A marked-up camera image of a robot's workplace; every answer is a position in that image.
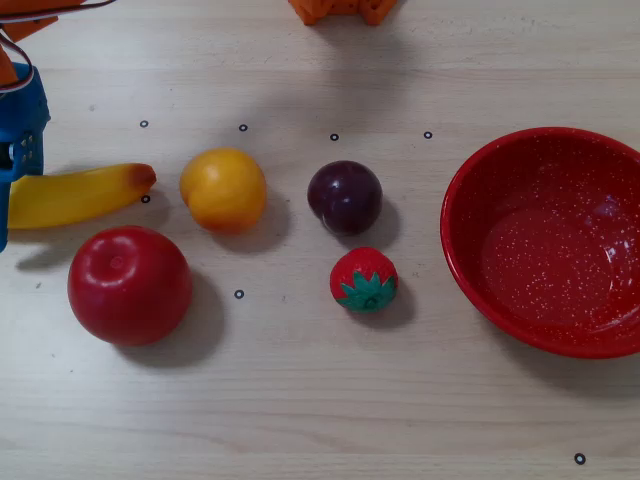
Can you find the red speckled bowl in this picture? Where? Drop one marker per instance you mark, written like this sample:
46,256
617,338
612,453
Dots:
545,260

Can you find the yellow orange peach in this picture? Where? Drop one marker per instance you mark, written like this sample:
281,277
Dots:
222,190

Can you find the dark purple plum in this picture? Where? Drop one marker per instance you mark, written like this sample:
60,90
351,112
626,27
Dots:
345,197

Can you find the yellow toy banana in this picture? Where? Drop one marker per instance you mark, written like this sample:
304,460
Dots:
75,197

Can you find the red toy apple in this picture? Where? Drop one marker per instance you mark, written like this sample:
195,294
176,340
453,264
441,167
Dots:
130,287

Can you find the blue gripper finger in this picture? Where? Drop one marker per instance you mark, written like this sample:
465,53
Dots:
27,155
3,215

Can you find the red toy strawberry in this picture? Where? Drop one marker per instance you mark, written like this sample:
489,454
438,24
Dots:
362,272

